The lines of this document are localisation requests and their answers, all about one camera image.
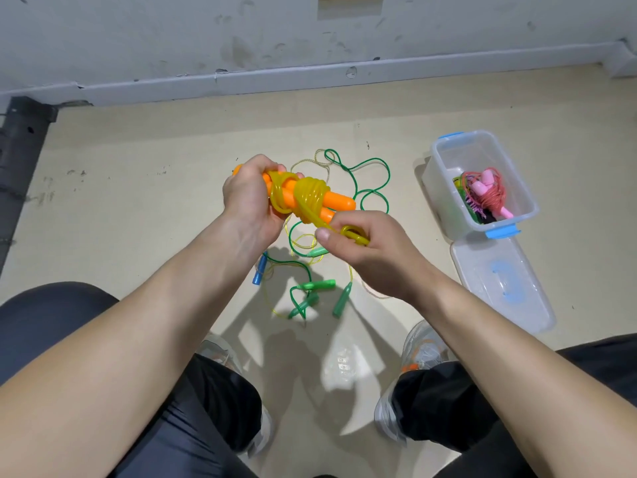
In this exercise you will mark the black metal rack frame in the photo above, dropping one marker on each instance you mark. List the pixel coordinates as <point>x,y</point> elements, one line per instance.
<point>20,164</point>

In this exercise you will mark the clear plastic box lid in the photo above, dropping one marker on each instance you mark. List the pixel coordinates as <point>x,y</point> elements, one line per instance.
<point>506,283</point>

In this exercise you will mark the person's left forearm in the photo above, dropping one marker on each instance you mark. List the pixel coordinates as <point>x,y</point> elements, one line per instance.
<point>109,363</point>

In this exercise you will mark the person's right hand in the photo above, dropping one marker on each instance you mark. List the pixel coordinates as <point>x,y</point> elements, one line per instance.
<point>376,259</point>

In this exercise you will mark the black shorts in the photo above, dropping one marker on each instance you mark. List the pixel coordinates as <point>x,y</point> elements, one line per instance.
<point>40,328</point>

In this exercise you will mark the grey shoe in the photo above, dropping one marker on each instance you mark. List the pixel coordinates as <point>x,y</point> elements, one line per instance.
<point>214,351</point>
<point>426,345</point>

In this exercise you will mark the small wooden wall block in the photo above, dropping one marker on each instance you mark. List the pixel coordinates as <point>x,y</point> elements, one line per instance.
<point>350,1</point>

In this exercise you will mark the clear storage box blue latches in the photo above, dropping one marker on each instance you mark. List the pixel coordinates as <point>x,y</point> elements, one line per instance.
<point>488,152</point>

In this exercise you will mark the person's left hand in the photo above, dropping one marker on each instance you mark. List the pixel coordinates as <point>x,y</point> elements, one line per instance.
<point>249,206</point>

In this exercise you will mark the person's right forearm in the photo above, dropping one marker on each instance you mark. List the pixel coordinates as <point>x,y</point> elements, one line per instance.
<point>537,383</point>

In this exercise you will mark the grey right shoe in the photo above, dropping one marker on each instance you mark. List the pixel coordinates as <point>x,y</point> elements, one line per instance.
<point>426,345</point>

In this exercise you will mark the grey left shoe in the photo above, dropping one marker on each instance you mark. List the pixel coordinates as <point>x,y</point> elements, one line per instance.
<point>214,351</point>

